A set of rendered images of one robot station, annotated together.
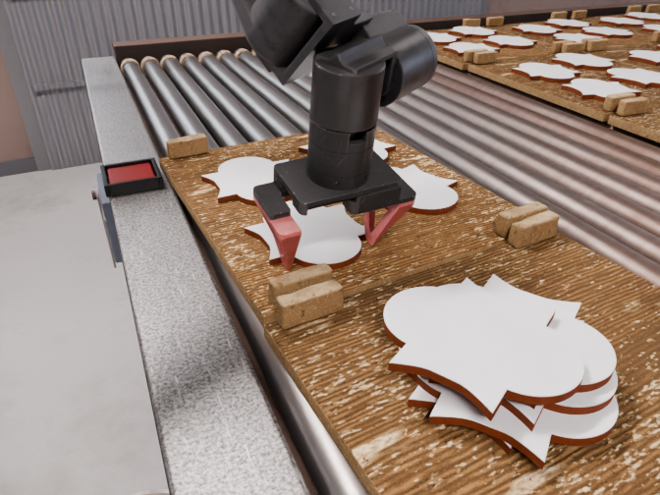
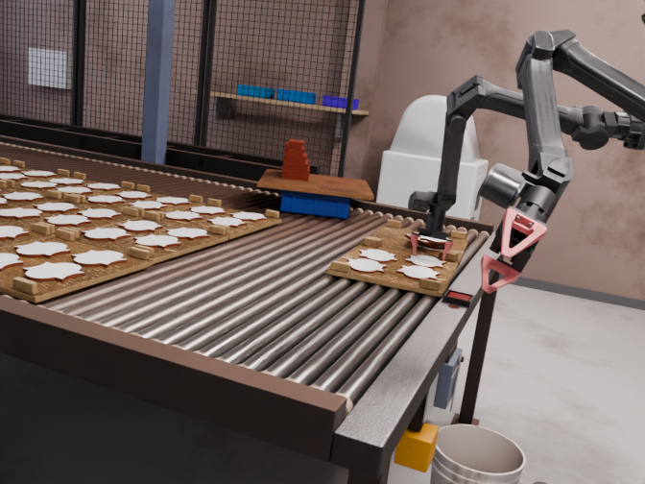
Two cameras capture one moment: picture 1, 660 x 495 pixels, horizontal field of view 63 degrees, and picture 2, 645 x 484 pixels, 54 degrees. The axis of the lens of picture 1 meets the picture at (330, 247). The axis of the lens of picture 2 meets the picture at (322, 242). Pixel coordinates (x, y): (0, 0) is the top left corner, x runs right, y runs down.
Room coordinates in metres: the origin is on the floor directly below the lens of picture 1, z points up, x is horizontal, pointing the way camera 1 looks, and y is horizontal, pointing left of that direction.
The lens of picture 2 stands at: (2.21, 1.19, 1.44)
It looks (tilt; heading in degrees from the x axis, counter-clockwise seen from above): 13 degrees down; 224
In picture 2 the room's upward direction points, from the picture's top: 7 degrees clockwise
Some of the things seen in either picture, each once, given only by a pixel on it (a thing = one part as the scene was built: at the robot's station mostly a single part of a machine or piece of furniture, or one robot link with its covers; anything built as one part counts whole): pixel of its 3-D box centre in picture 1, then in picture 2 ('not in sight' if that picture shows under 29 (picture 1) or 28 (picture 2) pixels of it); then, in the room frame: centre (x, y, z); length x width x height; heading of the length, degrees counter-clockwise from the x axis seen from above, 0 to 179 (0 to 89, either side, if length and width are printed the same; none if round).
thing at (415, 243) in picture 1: (331, 192); (396, 267); (0.63, 0.00, 0.93); 0.41 x 0.35 x 0.02; 28
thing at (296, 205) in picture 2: not in sight; (315, 198); (0.20, -0.84, 0.97); 0.31 x 0.31 x 0.10; 46
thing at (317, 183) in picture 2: not in sight; (316, 182); (0.16, -0.89, 1.03); 0.50 x 0.50 x 0.02; 46
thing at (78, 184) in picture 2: not in sight; (70, 185); (1.10, -1.38, 0.94); 0.41 x 0.35 x 0.04; 23
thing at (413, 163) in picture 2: not in sight; (432, 191); (-2.08, -1.80, 0.76); 0.78 x 0.69 x 1.52; 117
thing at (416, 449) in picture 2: not in sight; (421, 414); (1.04, 0.44, 0.74); 0.09 x 0.08 x 0.24; 24
